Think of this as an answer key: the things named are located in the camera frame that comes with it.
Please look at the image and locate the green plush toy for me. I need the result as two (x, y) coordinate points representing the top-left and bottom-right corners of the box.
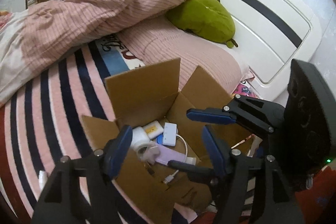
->
(166, 0), (238, 49)

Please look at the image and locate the pink grey duvet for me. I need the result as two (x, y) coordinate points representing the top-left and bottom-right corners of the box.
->
(0, 0), (205, 106)

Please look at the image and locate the pink ribbed pillow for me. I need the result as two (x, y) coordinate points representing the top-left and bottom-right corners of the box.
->
(117, 21), (250, 101)

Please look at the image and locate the striped pink blanket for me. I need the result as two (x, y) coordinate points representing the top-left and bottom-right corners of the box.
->
(0, 40), (218, 224)

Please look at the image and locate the white bed headboard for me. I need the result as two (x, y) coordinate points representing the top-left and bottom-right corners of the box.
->
(136, 0), (322, 106)

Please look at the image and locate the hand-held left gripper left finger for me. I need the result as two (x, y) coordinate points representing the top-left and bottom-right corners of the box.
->
(31, 124), (133, 224)

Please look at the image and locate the clear tape roll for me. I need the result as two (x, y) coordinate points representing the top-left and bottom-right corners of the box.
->
(136, 143), (160, 164)

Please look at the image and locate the white box with yellow label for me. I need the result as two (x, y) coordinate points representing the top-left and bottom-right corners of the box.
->
(142, 120), (164, 140)

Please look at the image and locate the light purple box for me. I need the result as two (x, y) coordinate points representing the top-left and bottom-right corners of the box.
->
(154, 144), (188, 165)

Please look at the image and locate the brown cardboard box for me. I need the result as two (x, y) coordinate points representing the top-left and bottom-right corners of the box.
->
(80, 57), (259, 216)

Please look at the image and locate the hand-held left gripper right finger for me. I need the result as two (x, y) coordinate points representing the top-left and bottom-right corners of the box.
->
(201, 125), (305, 224)

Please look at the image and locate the white small bottle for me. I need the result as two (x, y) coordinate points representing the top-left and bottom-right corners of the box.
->
(131, 126), (151, 151)

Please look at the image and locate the white adapter cable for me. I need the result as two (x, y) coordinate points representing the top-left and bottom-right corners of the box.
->
(162, 122), (197, 185)

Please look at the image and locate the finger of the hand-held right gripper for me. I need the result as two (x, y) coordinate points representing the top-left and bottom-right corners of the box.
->
(186, 95), (285, 137)
(168, 160), (216, 185)

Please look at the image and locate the floral bed sheet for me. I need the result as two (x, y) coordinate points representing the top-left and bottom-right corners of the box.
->
(232, 69), (261, 100)

